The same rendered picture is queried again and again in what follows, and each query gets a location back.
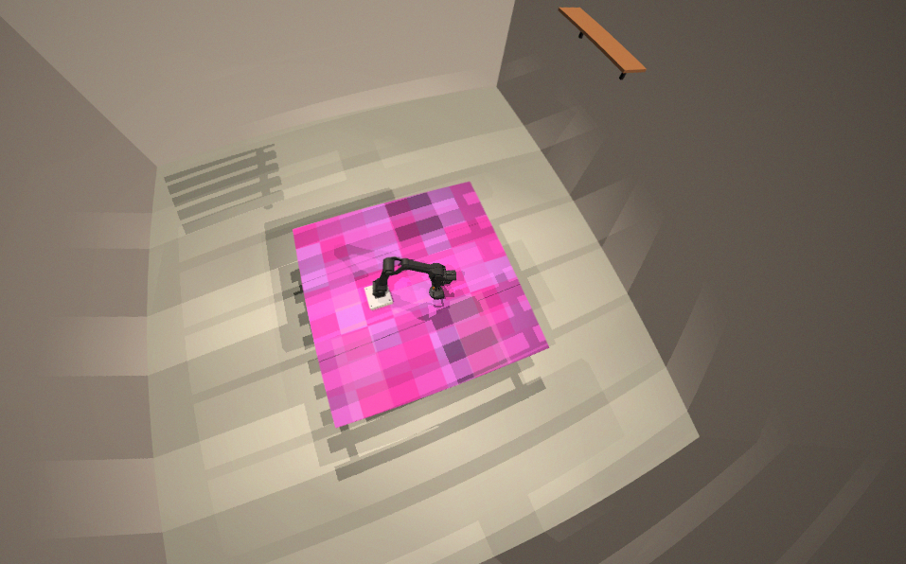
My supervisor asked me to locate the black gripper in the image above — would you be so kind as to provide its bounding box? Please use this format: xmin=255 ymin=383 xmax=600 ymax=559
xmin=430 ymin=278 xmax=445 ymax=300

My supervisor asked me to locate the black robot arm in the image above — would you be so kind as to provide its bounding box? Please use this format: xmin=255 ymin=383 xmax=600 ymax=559
xmin=372 ymin=256 xmax=456 ymax=299

